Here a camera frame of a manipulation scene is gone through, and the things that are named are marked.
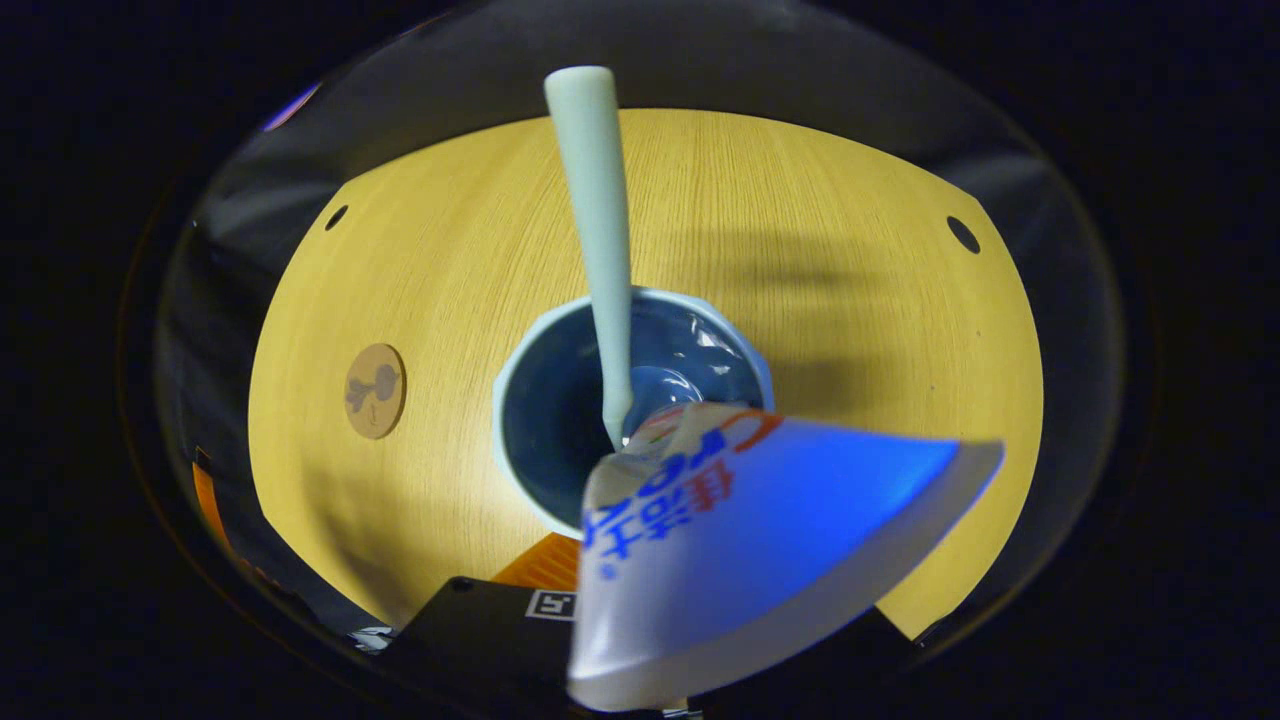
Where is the light blue cup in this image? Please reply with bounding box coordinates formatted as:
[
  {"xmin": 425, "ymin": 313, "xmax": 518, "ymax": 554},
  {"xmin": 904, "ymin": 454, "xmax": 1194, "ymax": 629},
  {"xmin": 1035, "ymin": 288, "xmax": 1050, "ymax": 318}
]
[{"xmin": 490, "ymin": 286, "xmax": 776, "ymax": 541}]

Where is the pale green toothbrush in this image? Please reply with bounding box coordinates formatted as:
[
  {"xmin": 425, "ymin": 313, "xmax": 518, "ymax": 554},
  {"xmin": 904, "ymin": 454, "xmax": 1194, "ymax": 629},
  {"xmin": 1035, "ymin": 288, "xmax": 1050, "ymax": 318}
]
[{"xmin": 543, "ymin": 66, "xmax": 636, "ymax": 451}]

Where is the white toothpaste tube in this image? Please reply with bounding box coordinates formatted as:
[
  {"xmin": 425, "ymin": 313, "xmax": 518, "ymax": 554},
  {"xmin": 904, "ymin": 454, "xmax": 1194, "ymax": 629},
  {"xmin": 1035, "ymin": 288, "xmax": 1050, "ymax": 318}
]
[{"xmin": 567, "ymin": 402, "xmax": 1005, "ymax": 713}]

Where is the round cork coaster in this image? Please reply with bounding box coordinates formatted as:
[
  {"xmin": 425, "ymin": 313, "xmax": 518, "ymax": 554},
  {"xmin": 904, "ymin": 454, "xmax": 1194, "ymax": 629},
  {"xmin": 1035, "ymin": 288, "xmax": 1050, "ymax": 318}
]
[{"xmin": 344, "ymin": 343, "xmax": 408, "ymax": 441}]

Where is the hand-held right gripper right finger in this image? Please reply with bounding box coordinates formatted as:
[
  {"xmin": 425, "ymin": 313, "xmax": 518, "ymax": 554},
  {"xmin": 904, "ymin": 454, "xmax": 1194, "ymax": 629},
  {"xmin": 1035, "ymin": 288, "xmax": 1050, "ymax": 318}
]
[{"xmin": 700, "ymin": 604, "xmax": 937, "ymax": 717}]

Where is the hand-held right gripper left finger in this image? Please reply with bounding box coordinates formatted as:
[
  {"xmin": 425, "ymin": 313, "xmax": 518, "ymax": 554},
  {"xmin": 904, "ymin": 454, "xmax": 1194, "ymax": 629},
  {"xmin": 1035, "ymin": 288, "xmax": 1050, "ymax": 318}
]
[{"xmin": 385, "ymin": 532, "xmax": 583, "ymax": 701}]

